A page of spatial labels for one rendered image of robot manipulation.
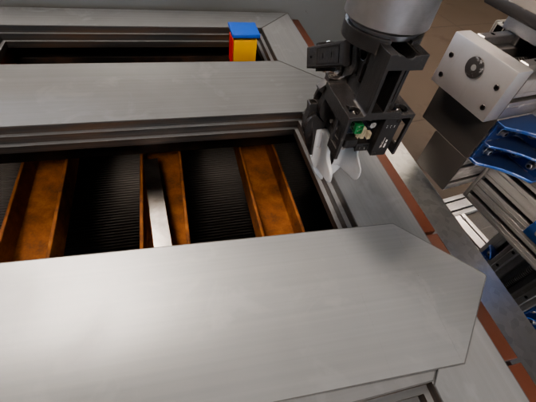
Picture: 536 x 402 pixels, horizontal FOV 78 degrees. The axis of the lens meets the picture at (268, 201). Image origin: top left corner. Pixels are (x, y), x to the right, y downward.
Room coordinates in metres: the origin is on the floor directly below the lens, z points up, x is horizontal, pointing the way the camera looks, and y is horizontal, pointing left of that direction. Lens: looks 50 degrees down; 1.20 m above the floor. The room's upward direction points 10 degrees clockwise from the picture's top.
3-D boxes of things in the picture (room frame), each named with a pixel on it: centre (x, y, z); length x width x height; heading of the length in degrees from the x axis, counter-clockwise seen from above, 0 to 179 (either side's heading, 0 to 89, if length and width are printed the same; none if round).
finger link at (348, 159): (0.32, -0.09, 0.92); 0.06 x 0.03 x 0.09; 21
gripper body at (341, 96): (0.32, -0.08, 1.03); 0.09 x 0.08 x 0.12; 21
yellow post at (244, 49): (0.74, 0.11, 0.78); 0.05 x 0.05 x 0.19; 21
